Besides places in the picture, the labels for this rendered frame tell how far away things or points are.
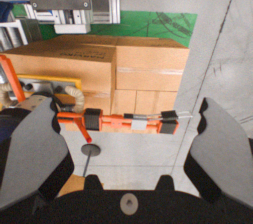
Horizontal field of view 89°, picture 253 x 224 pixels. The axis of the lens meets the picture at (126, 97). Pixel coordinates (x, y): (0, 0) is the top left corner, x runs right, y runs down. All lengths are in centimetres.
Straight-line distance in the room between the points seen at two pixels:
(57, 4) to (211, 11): 154
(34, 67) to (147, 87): 87
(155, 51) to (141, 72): 21
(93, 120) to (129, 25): 124
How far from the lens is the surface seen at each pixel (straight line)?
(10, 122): 56
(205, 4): 181
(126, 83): 121
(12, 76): 64
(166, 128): 64
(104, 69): 74
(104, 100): 84
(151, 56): 114
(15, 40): 141
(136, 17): 163
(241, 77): 236
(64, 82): 69
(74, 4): 62
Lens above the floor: 163
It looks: 57 degrees down
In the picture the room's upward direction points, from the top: 179 degrees counter-clockwise
